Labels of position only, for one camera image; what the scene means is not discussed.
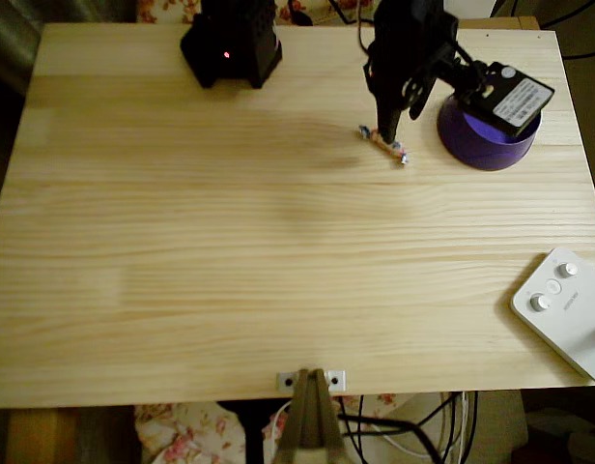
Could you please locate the thick black cable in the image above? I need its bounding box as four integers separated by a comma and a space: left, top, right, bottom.
335, 413, 446, 464

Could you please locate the black stand pole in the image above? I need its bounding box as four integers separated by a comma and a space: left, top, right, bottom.
217, 398, 289, 464

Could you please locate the black cable with plug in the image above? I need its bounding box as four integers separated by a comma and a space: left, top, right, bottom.
325, 0, 351, 25

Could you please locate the wooden table leg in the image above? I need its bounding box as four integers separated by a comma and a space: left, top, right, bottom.
5, 408, 79, 464

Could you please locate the black camera box with label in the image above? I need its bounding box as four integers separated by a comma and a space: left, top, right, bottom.
441, 45, 556, 138

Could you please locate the floral cloth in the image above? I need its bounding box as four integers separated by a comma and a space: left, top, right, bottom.
132, 391, 400, 464
135, 0, 379, 26

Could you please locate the long black camera cable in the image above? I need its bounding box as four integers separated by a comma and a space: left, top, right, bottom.
355, 0, 374, 57

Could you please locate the white bracket with screws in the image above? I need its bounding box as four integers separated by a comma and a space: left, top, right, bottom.
275, 369, 348, 392

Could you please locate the purple bowl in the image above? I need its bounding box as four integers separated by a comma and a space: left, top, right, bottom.
436, 94, 543, 173

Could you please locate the white device with knobs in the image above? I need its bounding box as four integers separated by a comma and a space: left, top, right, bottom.
509, 246, 595, 388

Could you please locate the candy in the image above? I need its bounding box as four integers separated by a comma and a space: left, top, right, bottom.
357, 124, 410, 169

